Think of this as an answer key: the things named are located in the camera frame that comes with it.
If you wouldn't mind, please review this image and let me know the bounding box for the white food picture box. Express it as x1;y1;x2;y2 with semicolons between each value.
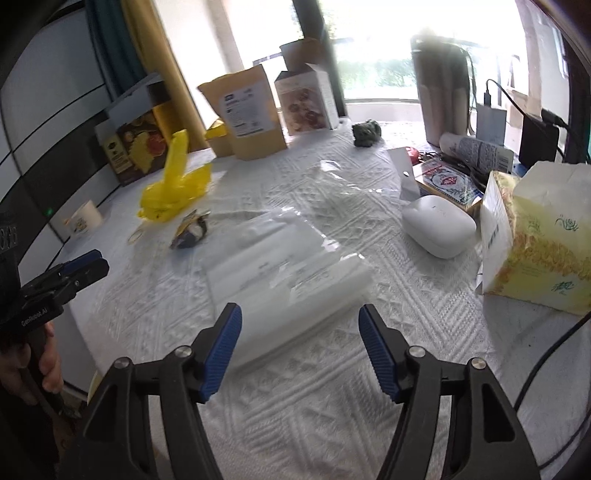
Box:
274;62;340;136

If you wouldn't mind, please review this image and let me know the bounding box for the white cartoon mug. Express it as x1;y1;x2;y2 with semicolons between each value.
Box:
62;200;103;238

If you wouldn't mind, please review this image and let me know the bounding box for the rolled printed paper tube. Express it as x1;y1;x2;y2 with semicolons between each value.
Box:
438;131;515;174

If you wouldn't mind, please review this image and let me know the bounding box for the dark cracker box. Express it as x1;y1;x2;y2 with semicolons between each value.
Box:
95;80;185;186

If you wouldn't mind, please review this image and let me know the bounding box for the crumpled clear plastic film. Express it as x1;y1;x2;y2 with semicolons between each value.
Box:
300;159;407;217

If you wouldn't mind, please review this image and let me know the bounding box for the white power bank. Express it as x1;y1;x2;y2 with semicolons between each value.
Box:
475;102;509;148

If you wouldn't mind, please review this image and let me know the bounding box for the person's left hand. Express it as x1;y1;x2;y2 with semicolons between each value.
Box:
0;323;63;407

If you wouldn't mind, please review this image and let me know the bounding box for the yellow curtain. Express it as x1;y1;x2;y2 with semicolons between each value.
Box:
121;0;211;153

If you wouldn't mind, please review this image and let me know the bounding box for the yellow plastic bag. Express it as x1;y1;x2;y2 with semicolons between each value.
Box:
137;129;213;222

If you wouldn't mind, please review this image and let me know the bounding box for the brown cardboard box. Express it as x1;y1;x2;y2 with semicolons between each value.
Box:
279;38;331;70

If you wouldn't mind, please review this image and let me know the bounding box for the dark green crumpled object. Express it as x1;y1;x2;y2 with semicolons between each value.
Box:
352;119;383;148

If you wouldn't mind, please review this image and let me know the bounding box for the white rounded case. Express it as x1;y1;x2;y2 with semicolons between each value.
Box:
401;195;477;259

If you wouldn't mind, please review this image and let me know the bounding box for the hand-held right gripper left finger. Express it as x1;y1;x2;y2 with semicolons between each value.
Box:
60;302;244;480

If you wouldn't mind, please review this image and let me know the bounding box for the white card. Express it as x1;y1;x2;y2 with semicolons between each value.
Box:
387;147;419;201

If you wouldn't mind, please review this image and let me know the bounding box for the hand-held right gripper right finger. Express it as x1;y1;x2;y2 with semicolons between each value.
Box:
358;304;542;480

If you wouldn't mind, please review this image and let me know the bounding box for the white lace tablecloth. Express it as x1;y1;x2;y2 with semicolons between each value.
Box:
60;106;591;480

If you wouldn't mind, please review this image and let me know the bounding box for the brown kraft stand-up pouch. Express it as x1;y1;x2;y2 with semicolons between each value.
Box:
198;64;288;161

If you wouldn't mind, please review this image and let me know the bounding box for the small open kraft box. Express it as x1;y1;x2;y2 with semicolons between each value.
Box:
205;119;238;158

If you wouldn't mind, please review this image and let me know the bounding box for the red patterned card box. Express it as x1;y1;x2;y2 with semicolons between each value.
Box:
413;159;483;215

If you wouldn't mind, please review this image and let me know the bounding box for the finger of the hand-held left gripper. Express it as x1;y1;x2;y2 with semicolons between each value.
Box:
23;249;105;291
44;258;110;303

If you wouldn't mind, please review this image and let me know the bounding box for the dark crumpled snack wrapper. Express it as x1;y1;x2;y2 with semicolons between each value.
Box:
170;209;209;250

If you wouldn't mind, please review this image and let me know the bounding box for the black power cable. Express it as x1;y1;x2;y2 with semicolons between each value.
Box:
512;314;591;472

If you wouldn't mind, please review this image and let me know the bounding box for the sliding glass door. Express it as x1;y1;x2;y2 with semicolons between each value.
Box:
222;0;532;121

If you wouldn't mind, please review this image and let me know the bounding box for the black white panelled wardrobe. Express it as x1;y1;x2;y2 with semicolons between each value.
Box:
0;0;121;222

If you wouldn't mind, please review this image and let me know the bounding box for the black power adapter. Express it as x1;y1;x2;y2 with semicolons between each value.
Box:
518;108;561;168

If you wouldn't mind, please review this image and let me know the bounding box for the steel thermos bottle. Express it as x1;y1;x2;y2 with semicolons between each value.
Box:
410;28;472;147

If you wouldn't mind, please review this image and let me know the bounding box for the black charging cable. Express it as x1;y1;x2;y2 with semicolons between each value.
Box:
485;78;568;127

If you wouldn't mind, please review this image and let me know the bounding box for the clear plastic packaging bag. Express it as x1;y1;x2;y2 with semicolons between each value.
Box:
203;210;375;370

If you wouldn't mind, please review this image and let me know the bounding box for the teal curtain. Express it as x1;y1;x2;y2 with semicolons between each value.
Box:
85;0;148;100

